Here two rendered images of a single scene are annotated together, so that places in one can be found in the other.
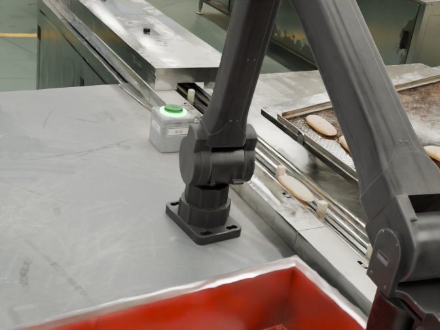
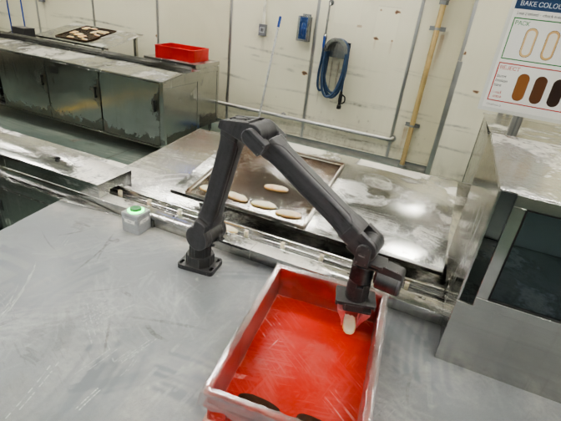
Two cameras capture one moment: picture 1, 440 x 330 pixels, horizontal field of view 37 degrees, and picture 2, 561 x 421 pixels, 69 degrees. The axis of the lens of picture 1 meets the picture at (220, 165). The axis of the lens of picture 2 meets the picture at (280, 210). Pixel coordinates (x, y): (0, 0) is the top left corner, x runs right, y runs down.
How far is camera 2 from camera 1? 0.56 m
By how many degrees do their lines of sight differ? 36
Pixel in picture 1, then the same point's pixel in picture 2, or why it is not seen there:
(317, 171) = not seen: hidden behind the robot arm
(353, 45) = (314, 178)
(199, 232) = (208, 271)
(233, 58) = (221, 185)
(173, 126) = (142, 218)
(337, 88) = (313, 196)
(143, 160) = (133, 244)
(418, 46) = (164, 109)
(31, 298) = (172, 342)
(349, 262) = (280, 254)
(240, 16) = (224, 165)
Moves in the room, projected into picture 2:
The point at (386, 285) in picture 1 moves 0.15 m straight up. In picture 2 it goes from (365, 264) to (379, 207)
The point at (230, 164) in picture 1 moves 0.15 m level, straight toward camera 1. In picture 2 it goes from (218, 232) to (244, 257)
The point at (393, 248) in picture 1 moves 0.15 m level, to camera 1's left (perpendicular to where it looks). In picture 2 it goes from (366, 251) to (318, 270)
